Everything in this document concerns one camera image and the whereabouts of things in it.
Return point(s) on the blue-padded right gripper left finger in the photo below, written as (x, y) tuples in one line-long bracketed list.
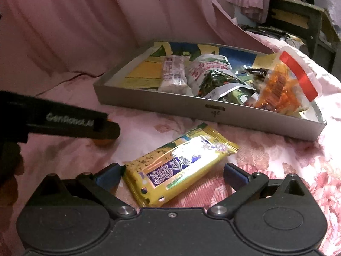
[(110, 176)]

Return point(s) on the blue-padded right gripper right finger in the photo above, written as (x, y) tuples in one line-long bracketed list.
[(235, 177)]

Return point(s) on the yellow snack bar packet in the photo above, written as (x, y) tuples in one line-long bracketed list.
[(159, 176)]

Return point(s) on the white green red snack bag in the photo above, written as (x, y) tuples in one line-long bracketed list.
[(211, 77)]

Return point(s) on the orange red-striped snack bag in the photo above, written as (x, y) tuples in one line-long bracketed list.
[(290, 85)]

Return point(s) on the white pink snack packet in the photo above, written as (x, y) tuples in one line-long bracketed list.
[(174, 79)]

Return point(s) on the gold foil snack packets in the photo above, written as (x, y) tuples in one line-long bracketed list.
[(251, 76)]

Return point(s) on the person's left hand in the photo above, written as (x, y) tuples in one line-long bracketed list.
[(12, 164)]

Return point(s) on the pink floral bedspread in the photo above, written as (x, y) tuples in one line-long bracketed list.
[(317, 163)]

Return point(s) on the pink curtain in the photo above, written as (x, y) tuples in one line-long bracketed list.
[(46, 42)]

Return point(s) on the grey box with colourful lining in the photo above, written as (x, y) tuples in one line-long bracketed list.
[(109, 93)]

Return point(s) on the dark bag with yellow item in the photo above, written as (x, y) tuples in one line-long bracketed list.
[(275, 34)]

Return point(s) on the dark wooden desk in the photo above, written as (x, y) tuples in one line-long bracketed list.
[(312, 24)]

